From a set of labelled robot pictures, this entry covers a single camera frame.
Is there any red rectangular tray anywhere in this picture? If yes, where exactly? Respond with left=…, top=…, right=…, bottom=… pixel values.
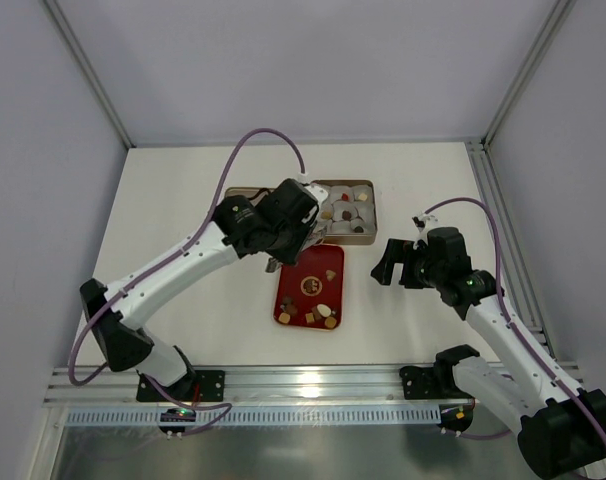
left=272, top=244, right=345, bottom=331

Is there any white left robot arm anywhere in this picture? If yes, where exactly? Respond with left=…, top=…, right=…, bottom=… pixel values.
left=80, top=179, right=329, bottom=395

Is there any aluminium front rail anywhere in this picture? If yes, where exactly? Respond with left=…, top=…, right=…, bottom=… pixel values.
left=44, top=364, right=404, bottom=406

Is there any slotted cable duct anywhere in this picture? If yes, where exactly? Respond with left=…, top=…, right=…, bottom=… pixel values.
left=65, top=404, right=441, bottom=427

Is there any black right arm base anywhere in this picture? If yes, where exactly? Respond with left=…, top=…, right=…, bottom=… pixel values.
left=399, top=365, right=467, bottom=400

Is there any gold tin lid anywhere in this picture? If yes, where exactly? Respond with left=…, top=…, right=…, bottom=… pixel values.
left=217, top=186, right=288, bottom=244

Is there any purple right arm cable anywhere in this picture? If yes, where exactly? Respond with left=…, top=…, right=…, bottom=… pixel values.
left=422, top=197, right=606, bottom=479

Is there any aluminium rail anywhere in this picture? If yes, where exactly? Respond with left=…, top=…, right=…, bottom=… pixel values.
left=466, top=139, right=555, bottom=357
left=44, top=364, right=404, bottom=406

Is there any aluminium right side rail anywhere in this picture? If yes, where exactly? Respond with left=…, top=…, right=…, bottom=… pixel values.
left=466, top=139, right=555, bottom=357

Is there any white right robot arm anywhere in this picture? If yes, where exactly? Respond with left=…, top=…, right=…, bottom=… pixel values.
left=371, top=227, right=606, bottom=479

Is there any gold square tin box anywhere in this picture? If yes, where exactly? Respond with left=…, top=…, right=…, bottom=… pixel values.
left=313, top=179, right=378, bottom=246

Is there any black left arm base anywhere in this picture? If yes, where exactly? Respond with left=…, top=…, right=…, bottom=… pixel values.
left=136, top=369, right=226, bottom=403

